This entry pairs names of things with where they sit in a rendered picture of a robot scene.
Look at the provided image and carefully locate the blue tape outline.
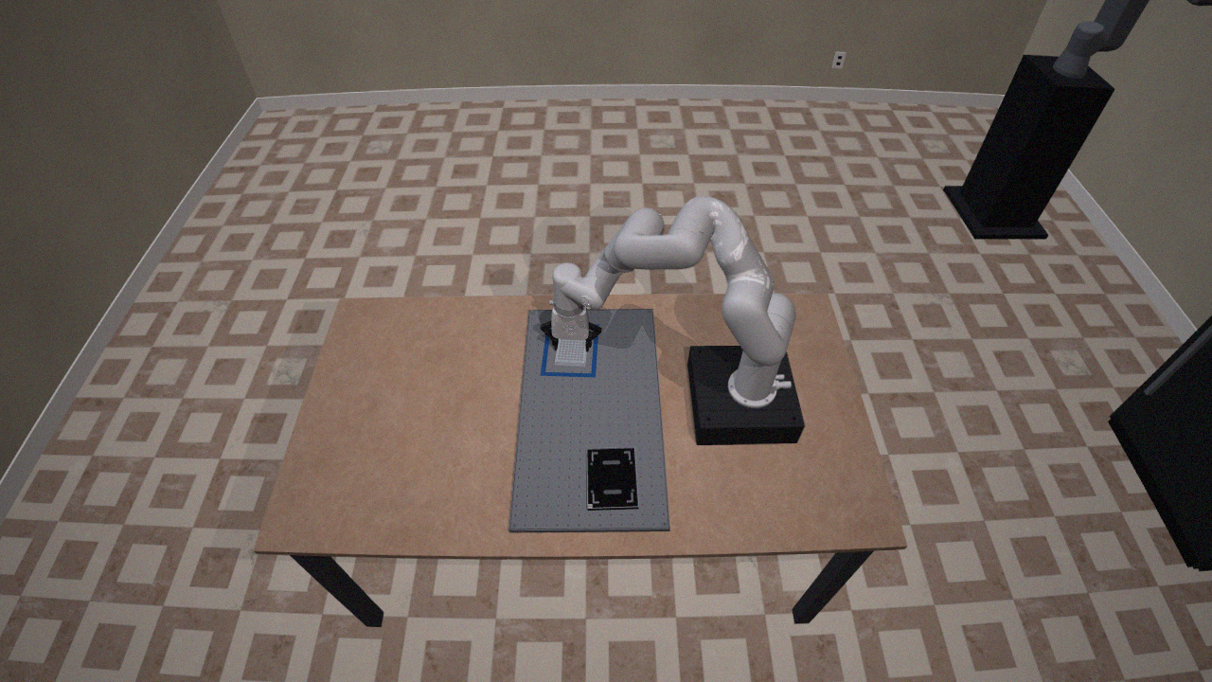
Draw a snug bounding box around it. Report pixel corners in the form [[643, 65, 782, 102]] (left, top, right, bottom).
[[541, 336, 598, 377]]

